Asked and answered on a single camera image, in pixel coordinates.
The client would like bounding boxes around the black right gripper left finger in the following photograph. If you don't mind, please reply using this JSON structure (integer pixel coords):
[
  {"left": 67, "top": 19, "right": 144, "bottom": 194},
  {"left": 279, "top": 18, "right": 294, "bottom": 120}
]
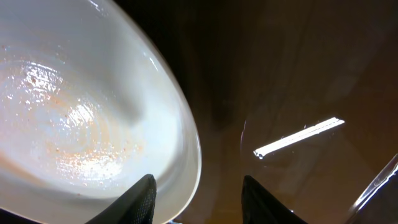
[{"left": 86, "top": 174, "right": 157, "bottom": 224}]

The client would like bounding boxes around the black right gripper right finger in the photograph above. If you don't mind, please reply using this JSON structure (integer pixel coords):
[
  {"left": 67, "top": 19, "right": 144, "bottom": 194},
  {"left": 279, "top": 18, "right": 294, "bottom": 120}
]
[{"left": 241, "top": 175, "right": 307, "bottom": 224}]

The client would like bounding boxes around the white plate with red sauce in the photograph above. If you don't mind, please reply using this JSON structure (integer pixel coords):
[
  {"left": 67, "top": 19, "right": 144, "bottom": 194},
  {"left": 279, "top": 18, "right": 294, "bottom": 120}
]
[{"left": 1, "top": 0, "right": 201, "bottom": 223}]

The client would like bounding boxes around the large dark brown tray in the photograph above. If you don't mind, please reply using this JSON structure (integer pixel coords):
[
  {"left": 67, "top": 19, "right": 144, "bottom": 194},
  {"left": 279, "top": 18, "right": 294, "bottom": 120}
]
[{"left": 119, "top": 0, "right": 397, "bottom": 223}]

